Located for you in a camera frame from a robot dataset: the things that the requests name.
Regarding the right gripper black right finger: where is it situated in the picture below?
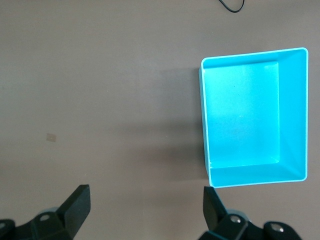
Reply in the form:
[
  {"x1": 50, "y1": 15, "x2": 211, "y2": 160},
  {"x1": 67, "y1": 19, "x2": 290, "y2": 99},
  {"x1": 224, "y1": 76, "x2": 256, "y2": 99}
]
[{"x1": 198, "y1": 186, "x2": 302, "y2": 240}]

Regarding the thin black looped cable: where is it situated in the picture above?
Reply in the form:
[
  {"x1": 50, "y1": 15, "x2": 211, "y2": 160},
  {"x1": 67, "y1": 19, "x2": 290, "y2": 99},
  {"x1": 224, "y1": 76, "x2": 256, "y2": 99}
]
[{"x1": 219, "y1": 0, "x2": 246, "y2": 13}]

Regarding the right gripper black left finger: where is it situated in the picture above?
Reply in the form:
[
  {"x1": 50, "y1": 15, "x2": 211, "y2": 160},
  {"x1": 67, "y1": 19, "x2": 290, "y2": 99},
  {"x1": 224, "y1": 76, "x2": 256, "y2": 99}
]
[{"x1": 0, "y1": 184, "x2": 91, "y2": 240}]

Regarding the blue plastic box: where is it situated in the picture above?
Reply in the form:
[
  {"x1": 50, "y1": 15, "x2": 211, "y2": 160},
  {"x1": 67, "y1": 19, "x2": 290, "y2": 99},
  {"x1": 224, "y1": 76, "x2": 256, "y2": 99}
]
[{"x1": 198, "y1": 46, "x2": 309, "y2": 188}]

